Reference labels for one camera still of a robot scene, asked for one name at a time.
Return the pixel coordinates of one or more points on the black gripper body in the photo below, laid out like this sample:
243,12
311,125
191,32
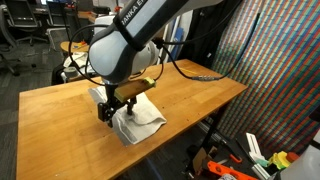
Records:
110,103

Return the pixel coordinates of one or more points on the white terry towel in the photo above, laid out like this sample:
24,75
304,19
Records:
143,116

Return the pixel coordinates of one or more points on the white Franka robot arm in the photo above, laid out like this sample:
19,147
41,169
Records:
133,36

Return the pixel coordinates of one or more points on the white crumpled cloth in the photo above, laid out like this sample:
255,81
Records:
76,61

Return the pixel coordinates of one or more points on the round wooden side table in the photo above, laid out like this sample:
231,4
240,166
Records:
71,46

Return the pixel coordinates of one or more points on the yellow pencil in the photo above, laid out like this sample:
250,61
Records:
188,70

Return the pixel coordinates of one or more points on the white leaning poles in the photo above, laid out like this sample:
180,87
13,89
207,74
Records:
171,40

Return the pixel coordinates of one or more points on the black metal table leg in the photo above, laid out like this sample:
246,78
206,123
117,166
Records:
215,126

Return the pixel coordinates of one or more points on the small open cardboard box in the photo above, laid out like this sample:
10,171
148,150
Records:
201,158

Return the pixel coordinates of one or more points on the orange black clamp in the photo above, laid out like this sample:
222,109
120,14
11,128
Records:
235,158

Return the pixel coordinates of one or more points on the multicoloured patterned backdrop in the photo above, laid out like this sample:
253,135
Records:
276,93

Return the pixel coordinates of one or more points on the yellow green plastic item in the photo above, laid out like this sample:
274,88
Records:
279,159

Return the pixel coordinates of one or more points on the red cap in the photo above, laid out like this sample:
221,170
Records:
292,156

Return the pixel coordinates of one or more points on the tan wrist camera box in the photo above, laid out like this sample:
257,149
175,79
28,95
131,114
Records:
135,88

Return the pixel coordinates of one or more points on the grey duct tape strip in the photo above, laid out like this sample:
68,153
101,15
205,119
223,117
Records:
126,135

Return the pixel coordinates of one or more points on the grey duct tape roll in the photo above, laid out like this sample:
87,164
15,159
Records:
71,72

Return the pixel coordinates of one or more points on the white aluminium rail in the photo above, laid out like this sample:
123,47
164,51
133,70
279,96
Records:
210,130

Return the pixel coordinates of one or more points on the white plastic bracket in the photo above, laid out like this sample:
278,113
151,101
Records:
255,148

